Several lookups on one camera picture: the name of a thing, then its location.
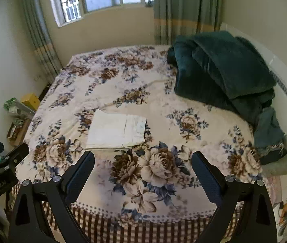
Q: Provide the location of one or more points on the brown cardboard box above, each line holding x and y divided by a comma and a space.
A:
18, 133

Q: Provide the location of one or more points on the floral bedspread with checked border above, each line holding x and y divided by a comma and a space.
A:
143, 88

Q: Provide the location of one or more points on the bird printed cloth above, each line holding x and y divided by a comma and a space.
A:
284, 215

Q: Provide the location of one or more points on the blue denim jeans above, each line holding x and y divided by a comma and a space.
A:
269, 131

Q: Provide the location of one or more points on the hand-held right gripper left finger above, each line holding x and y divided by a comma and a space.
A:
80, 179

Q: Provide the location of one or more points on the green striped curtain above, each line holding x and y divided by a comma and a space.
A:
184, 10
41, 35

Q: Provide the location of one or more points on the dark teal plush blanket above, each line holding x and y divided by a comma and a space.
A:
219, 68

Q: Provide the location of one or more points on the grey pillow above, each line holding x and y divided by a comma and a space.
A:
282, 164

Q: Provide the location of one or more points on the pink checked bed sheet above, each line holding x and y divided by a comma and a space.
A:
275, 189

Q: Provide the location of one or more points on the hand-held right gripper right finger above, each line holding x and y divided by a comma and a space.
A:
205, 179

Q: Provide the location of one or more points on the white headboard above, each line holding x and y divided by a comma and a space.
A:
285, 63

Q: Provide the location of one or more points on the white pants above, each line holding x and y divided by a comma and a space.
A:
113, 129

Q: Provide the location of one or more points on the yellow box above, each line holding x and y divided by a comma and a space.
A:
30, 101

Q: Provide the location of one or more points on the small windowsill object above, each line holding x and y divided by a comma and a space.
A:
149, 4

